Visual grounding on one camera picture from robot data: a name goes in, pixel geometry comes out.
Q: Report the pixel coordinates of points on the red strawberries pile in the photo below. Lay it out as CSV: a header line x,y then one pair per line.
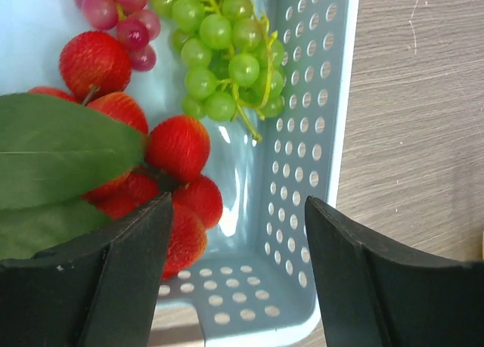
x,y
95,62

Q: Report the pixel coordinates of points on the green leaves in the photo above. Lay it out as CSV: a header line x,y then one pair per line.
x,y
52,152

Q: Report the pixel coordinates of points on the purple grape bunch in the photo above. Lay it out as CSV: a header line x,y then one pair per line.
x,y
134,24

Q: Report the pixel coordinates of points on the green grape bunch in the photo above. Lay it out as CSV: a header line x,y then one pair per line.
x,y
233,59

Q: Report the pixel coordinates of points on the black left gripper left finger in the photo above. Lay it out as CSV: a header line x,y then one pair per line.
x,y
99,289

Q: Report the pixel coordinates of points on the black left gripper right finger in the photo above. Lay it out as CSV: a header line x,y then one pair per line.
x,y
375,291

